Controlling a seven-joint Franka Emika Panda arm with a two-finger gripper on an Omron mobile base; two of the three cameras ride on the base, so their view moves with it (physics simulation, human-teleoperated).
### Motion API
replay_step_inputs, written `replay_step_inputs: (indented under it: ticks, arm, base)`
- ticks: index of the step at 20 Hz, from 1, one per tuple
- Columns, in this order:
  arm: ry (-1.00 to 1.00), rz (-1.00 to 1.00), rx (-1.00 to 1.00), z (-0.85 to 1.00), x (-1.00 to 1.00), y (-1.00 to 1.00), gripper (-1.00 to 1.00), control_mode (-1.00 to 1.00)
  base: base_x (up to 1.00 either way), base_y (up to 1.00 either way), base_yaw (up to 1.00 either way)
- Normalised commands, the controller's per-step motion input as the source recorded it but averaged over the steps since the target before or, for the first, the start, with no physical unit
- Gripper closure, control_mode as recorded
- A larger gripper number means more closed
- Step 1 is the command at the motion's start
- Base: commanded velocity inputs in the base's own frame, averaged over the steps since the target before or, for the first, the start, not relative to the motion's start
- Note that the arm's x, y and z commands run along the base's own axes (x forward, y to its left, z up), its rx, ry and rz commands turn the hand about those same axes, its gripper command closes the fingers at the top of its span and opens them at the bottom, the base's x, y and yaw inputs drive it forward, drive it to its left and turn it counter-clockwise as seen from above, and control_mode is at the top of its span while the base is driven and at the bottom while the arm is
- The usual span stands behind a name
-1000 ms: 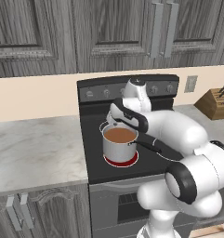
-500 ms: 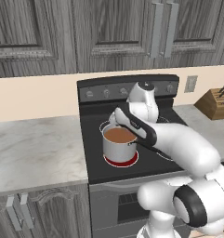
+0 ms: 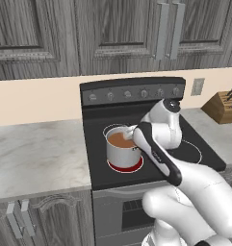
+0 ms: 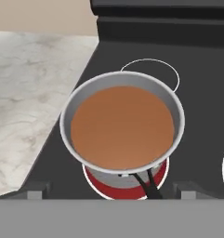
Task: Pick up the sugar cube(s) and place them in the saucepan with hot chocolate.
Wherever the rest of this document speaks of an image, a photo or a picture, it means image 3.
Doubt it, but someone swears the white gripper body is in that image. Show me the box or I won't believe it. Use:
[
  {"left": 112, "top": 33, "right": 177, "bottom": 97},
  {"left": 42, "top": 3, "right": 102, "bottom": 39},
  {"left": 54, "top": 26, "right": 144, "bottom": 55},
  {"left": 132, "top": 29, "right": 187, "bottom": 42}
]
[{"left": 124, "top": 125, "right": 138, "bottom": 141}]

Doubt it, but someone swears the steel saucepan with hot chocolate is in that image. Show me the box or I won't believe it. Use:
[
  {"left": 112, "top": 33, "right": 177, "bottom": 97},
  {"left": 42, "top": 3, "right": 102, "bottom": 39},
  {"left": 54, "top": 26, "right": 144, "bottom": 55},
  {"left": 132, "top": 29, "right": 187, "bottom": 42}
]
[{"left": 104, "top": 125, "right": 142, "bottom": 169}]

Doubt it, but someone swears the black stove with hob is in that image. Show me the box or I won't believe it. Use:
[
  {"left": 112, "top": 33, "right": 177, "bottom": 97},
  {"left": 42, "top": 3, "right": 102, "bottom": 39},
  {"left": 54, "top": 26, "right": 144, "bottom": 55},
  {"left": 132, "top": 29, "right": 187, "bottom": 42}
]
[{"left": 79, "top": 76, "right": 227, "bottom": 192}]

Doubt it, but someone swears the grey oven door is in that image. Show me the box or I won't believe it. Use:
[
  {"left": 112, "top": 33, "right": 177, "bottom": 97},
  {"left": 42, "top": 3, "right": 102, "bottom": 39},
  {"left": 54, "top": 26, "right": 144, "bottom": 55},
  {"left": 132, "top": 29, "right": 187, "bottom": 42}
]
[{"left": 91, "top": 188, "right": 173, "bottom": 246}]

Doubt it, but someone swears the wooden knife block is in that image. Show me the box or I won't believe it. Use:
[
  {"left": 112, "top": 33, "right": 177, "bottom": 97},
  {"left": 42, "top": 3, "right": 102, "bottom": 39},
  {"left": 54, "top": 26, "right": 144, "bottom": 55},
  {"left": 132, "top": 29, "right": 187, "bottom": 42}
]
[{"left": 200, "top": 90, "right": 232, "bottom": 125}]

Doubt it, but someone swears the grey wood base cupboard door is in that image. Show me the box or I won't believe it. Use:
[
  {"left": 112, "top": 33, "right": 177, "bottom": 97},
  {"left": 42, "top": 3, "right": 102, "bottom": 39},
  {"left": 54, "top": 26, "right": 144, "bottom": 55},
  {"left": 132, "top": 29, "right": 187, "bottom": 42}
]
[
  {"left": 0, "top": 201, "right": 19, "bottom": 246},
  {"left": 16, "top": 191, "right": 96, "bottom": 246}
]

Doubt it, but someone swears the grey oven door handle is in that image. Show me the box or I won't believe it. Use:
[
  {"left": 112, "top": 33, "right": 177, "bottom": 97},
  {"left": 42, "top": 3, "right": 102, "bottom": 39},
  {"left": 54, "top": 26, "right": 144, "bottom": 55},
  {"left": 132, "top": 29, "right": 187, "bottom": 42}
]
[{"left": 92, "top": 183, "right": 173, "bottom": 199}]

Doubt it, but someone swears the grey wall socket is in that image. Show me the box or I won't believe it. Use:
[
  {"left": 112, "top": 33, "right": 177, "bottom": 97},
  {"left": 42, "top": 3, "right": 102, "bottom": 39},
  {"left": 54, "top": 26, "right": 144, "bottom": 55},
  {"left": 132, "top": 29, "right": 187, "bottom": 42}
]
[{"left": 190, "top": 77, "right": 206, "bottom": 97}]

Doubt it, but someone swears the grey wood wall cupboard door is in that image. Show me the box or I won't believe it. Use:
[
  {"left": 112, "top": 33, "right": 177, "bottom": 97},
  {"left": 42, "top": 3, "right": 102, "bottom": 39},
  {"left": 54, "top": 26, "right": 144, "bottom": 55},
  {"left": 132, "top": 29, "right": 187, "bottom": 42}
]
[
  {"left": 74, "top": 0, "right": 169, "bottom": 77},
  {"left": 0, "top": 0, "right": 81, "bottom": 82},
  {"left": 167, "top": 0, "right": 232, "bottom": 71}
]

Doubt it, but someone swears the grey wall cupboard handle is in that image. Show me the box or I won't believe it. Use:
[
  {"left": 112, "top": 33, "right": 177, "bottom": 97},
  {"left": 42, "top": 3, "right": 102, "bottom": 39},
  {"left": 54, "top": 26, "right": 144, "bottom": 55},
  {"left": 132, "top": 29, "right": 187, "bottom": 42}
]
[
  {"left": 169, "top": 2, "right": 186, "bottom": 61},
  {"left": 155, "top": 2, "right": 170, "bottom": 61}
]

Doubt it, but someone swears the grey base cupboard handle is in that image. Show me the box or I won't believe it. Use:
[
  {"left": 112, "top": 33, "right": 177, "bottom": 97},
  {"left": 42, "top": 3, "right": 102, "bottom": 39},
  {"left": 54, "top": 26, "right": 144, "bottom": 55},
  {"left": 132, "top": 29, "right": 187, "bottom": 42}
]
[
  {"left": 19, "top": 199, "right": 38, "bottom": 237},
  {"left": 6, "top": 201, "right": 24, "bottom": 240}
]

